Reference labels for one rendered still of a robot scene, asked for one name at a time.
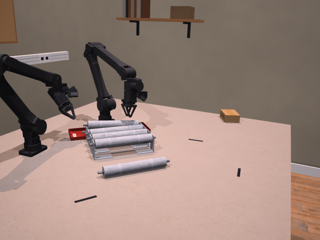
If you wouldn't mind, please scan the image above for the brown cardboard box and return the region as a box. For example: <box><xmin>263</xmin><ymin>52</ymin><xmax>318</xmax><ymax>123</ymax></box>
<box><xmin>220</xmin><ymin>109</ymin><xmax>240</xmax><ymax>123</ymax></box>

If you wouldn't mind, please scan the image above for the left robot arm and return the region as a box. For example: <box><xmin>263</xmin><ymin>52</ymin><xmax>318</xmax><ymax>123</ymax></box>
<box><xmin>84</xmin><ymin>42</ymin><xmax>147</xmax><ymax>121</ymax></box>

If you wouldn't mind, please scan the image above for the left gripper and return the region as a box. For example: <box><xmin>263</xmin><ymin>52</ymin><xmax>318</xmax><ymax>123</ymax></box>
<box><xmin>121</xmin><ymin>90</ymin><xmax>137</xmax><ymax>117</ymax></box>

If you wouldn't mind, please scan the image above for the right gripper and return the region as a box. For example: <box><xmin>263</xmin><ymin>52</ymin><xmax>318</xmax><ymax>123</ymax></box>
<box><xmin>53</xmin><ymin>94</ymin><xmax>76</xmax><ymax>120</ymax></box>

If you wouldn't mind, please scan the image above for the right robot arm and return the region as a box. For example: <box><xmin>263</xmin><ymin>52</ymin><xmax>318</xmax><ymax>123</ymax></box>
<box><xmin>0</xmin><ymin>54</ymin><xmax>78</xmax><ymax>157</ymax></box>

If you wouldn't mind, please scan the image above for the red scrap tray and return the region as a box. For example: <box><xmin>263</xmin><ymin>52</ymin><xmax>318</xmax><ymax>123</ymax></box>
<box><xmin>68</xmin><ymin>122</ymin><xmax>151</xmax><ymax>141</ymax></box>

